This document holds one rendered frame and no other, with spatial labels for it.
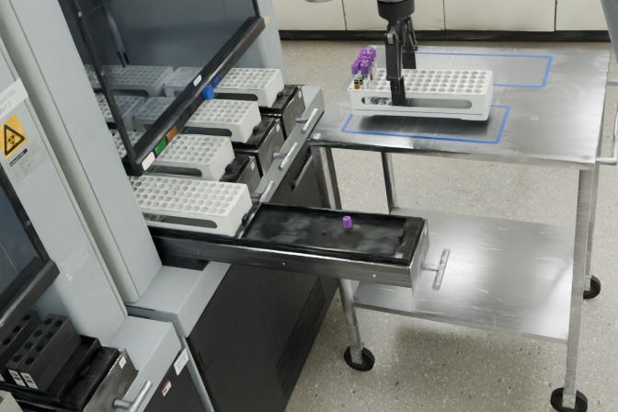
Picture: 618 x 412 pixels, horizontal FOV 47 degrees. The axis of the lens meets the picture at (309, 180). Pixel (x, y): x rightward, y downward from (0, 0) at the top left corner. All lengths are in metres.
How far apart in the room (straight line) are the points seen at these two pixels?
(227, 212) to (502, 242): 0.96
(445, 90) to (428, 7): 2.12
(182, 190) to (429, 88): 0.55
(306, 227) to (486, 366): 0.92
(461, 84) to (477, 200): 1.16
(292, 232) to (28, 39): 0.58
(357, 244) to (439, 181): 1.46
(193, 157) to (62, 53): 0.45
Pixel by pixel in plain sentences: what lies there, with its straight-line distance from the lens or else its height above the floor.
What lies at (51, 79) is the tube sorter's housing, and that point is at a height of 1.22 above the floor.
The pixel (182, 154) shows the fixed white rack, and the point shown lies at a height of 0.86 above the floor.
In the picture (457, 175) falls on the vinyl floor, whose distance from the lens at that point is 2.79.
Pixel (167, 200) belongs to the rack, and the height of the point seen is 0.86.
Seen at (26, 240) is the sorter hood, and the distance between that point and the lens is 1.16.
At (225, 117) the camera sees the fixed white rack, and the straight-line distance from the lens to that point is 1.68.
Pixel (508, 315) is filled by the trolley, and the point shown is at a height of 0.28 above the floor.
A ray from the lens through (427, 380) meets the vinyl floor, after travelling 2.12.
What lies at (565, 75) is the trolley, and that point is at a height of 0.82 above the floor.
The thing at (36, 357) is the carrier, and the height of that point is 0.88.
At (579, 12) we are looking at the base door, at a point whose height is 0.17.
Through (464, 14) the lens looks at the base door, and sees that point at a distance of 3.61.
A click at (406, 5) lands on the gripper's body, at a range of 1.48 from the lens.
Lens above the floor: 1.69
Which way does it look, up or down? 36 degrees down
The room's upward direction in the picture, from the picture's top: 12 degrees counter-clockwise
